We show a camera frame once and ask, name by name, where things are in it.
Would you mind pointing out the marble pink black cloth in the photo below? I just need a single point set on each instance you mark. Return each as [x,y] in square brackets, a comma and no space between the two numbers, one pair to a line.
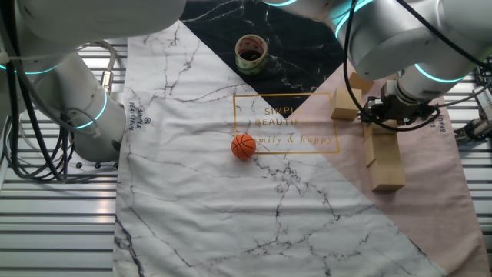
[211,211]

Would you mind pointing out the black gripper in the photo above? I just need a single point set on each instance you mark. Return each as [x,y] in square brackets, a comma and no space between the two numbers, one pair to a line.
[401,109]

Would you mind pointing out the small silver device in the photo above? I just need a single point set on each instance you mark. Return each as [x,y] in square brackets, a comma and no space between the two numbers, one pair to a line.
[485,104]

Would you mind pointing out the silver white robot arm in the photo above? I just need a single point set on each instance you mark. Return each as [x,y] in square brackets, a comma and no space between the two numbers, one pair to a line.
[403,38]

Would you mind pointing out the small orange basketball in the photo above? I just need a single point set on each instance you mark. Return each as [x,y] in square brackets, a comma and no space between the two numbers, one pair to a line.
[243,146]

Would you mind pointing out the roll of clear tape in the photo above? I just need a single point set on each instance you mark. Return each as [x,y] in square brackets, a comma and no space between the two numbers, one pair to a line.
[250,61]

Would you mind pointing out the wooden cube block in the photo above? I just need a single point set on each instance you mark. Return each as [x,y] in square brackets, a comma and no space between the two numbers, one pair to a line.
[384,150]
[386,175]
[359,82]
[380,130]
[344,104]

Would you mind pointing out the black device mount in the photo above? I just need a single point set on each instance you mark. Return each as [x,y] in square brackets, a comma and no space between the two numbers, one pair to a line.
[476,131]

